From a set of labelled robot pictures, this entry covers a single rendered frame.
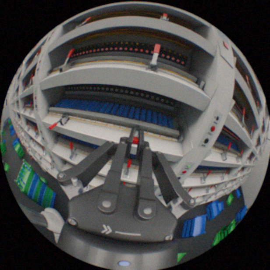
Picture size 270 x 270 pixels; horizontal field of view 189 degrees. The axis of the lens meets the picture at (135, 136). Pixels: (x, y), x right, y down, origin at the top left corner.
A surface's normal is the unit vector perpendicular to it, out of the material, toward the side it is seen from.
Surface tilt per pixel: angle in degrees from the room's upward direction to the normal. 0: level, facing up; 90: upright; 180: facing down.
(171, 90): 108
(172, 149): 19
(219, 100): 90
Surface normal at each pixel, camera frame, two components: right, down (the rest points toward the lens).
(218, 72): -0.11, 0.54
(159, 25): -0.16, 0.76
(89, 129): 0.15, -0.60
